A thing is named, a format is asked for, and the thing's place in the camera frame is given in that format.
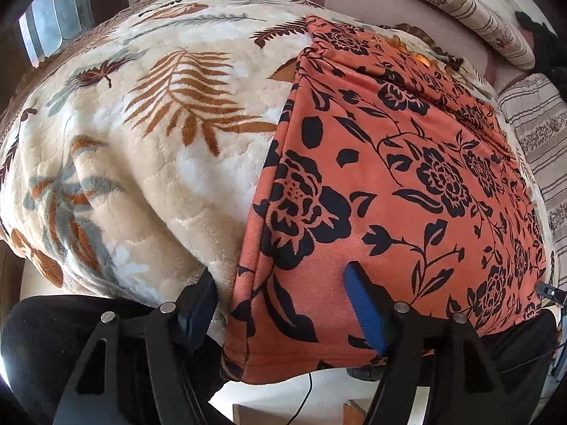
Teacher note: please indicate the orange black floral garment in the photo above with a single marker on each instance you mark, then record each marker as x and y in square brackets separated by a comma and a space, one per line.
[376, 177]

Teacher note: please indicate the grey striped floral sheet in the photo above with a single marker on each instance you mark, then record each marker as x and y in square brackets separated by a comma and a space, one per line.
[540, 115]

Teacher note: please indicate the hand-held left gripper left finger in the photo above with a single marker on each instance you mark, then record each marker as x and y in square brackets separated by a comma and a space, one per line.
[197, 314]

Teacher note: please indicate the dark cloth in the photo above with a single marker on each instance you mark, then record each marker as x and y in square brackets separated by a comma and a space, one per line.
[542, 35]

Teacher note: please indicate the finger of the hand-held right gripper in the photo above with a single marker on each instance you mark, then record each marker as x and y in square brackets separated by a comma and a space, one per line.
[551, 293]

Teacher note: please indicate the cream leaf print blanket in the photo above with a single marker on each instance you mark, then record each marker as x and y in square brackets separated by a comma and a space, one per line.
[155, 150]

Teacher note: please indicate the window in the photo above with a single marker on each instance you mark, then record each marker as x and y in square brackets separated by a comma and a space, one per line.
[57, 13]

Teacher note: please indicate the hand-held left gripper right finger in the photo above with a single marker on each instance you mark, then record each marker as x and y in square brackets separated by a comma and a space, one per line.
[361, 305]

